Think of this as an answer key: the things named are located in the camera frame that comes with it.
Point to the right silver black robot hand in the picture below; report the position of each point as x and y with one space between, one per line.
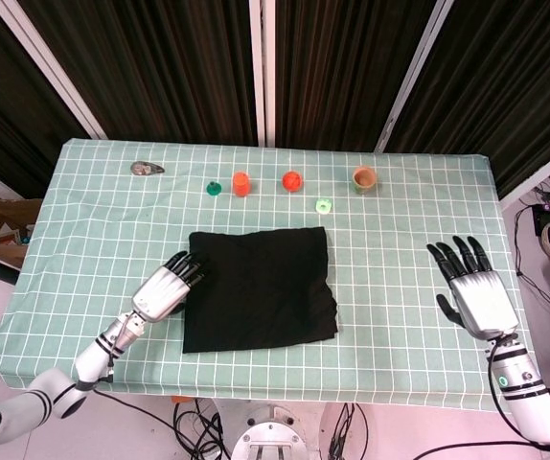
481 302

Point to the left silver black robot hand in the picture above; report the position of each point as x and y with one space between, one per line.
160 294

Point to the black cloth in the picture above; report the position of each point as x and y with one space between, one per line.
260 287

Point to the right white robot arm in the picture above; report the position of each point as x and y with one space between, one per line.
529 397

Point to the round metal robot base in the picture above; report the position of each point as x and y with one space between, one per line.
270 438

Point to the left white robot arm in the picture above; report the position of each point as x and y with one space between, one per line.
40 397

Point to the green white checked tablecloth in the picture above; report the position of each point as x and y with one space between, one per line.
390 306

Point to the dark grey oval object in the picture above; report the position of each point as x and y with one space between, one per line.
144 168

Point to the orange cylindrical can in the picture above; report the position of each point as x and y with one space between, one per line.
241 186

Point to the brown cup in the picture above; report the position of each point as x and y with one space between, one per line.
364 179

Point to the red ball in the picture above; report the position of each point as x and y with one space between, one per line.
292 182

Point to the dark brown curtain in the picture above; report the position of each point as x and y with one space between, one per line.
11 105
160 62
510 81
342 62

